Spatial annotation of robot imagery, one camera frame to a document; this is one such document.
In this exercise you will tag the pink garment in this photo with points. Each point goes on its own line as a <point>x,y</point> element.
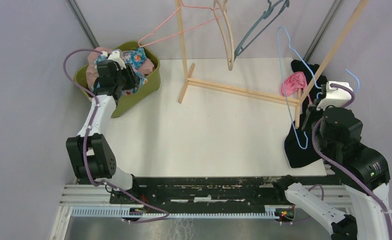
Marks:
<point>90,73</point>

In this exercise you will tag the blue floral garment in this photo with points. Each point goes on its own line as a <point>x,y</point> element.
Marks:
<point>136,59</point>

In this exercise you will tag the pink wire hanger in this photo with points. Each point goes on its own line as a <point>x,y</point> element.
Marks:
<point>173,25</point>

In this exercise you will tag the wooden hanger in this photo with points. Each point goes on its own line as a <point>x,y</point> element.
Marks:
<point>224,25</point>

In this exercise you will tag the blue wire hanger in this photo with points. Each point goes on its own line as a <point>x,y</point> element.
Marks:
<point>306,65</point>

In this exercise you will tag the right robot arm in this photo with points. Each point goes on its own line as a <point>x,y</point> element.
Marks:
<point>363,171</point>

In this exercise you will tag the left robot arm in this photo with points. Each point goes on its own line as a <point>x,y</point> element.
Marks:
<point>90,153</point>

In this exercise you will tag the wooden clothes rack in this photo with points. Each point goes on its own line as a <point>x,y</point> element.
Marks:
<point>301,95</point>

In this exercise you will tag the green plastic basket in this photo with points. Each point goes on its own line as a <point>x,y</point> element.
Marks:
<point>127,101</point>

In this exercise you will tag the black garment with flower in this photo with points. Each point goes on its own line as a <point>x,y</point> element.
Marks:
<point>298,143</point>

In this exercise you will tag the small pink cloth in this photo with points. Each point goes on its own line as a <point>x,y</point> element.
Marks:
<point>293,83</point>

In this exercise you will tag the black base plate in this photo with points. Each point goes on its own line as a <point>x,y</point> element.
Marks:
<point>208,195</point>

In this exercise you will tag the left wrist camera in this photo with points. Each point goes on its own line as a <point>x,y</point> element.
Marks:
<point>116,57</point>

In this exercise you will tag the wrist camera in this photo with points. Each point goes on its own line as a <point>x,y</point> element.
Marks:
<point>116,57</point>
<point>333,93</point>

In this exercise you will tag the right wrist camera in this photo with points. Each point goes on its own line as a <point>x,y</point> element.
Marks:
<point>333,93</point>

